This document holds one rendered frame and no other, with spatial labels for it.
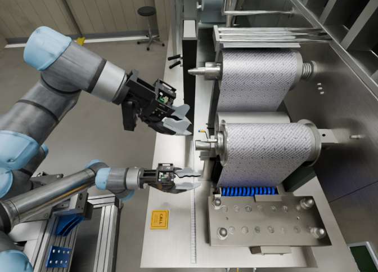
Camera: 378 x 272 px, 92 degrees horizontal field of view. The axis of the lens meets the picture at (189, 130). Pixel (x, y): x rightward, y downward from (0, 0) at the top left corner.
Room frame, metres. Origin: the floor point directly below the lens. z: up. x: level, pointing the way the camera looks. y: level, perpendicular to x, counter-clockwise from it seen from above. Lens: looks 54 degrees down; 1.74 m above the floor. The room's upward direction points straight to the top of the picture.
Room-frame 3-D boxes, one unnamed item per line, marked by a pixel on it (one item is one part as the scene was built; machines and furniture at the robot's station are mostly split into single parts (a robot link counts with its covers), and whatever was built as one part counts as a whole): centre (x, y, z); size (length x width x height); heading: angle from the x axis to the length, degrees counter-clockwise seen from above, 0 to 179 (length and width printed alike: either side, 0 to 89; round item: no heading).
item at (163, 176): (0.25, 0.11, 1.12); 0.12 x 0.08 x 0.09; 90
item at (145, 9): (3.26, 0.70, 0.27); 0.51 x 0.49 x 0.54; 9
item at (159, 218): (0.15, 0.12, 0.91); 0.07 x 0.07 x 0.02; 0
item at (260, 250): (0.04, -0.29, 0.96); 0.10 x 0.03 x 0.11; 90
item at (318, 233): (0.08, -0.43, 1.05); 0.04 x 0.04 x 0.04
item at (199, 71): (0.56, -0.03, 1.33); 0.06 x 0.03 x 0.03; 90
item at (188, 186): (0.22, 0.00, 1.11); 0.09 x 0.03 x 0.06; 83
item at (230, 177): (0.25, -0.23, 1.11); 0.23 x 0.01 x 0.18; 90
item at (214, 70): (0.56, -0.09, 1.33); 0.06 x 0.06 x 0.06; 0
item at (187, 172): (0.27, 0.00, 1.11); 0.09 x 0.03 x 0.06; 97
